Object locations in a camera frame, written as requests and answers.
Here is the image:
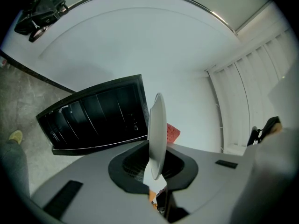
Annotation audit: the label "red watermelon slice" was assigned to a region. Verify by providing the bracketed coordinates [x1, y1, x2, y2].
[166, 123, 181, 145]

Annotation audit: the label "white round plate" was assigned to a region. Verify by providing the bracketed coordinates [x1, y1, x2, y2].
[147, 92, 168, 181]

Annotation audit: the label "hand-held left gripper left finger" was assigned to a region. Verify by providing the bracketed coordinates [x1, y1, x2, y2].
[30, 140, 169, 224]

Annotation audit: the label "black handbag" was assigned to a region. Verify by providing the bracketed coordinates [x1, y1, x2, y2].
[14, 0, 70, 43]

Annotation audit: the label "person's grey jeans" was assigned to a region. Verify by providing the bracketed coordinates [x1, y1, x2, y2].
[0, 139, 31, 198]

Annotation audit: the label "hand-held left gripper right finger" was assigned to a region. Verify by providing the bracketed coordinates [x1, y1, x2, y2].
[162, 143, 257, 217]

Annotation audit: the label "person's yellow left shoe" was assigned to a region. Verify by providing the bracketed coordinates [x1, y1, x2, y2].
[8, 130, 23, 145]

